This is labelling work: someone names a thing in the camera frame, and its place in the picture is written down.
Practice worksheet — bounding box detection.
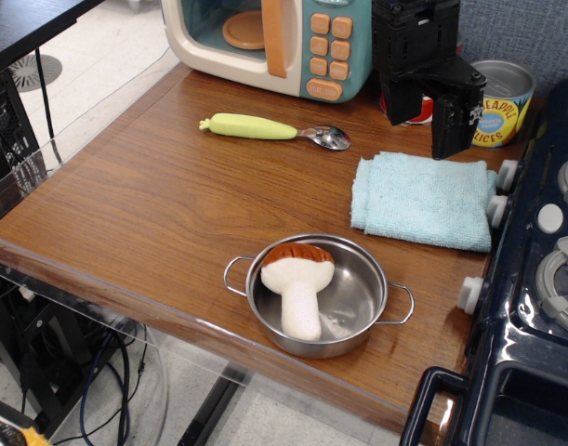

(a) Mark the yellow object bottom left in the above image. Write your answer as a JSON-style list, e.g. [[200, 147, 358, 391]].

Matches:
[[0, 401, 50, 446]]

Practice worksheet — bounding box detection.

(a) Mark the pineapple slices toy can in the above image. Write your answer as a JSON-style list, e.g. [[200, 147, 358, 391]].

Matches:
[[472, 59, 536, 148]]

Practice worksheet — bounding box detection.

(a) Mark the toy microwave teal cream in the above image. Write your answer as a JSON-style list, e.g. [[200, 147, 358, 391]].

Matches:
[[161, 0, 372, 103]]

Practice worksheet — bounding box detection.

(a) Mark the plush brown white mushroom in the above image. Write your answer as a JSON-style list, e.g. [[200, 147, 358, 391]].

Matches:
[[260, 243, 335, 342]]

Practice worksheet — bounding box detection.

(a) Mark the dark blue toy stove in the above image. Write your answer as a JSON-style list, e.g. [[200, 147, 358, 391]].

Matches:
[[401, 79, 568, 445]]

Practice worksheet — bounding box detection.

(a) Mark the light blue folded towel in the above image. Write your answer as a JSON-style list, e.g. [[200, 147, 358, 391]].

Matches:
[[350, 151, 497, 253]]

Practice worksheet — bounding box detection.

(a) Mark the blue cable under table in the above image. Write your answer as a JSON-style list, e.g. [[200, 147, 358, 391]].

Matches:
[[78, 332, 131, 446]]

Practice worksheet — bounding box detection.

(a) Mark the black desk at left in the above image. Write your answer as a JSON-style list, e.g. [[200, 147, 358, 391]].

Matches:
[[0, 0, 106, 80]]

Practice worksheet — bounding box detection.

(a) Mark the black table leg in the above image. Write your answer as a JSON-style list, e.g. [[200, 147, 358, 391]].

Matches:
[[177, 377, 239, 446]]

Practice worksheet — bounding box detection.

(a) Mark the tomato sauce toy can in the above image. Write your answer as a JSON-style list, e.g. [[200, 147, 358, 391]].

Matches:
[[380, 91, 434, 125]]

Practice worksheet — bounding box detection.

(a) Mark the silver steel pot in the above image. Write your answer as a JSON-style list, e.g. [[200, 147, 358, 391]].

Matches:
[[239, 233, 395, 359]]

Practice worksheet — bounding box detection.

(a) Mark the green handled metal spoon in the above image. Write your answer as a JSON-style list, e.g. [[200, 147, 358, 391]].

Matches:
[[199, 112, 351, 151]]

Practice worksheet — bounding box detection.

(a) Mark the clear acrylic table guard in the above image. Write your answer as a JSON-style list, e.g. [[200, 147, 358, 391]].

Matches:
[[0, 65, 479, 430]]

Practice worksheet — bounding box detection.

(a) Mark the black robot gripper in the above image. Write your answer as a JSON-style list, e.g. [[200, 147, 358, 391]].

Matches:
[[372, 1, 486, 160]]

